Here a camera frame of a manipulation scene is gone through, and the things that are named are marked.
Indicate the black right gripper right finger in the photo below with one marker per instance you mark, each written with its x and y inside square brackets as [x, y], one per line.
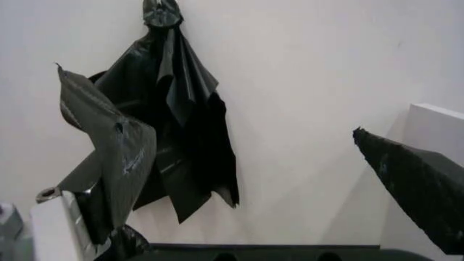
[417, 185]

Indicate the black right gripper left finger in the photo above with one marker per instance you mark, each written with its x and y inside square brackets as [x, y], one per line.
[108, 152]

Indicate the black plastic garbage bag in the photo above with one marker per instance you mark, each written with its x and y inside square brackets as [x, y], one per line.
[195, 136]

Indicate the white box furniture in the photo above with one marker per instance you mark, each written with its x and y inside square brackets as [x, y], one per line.
[440, 127]

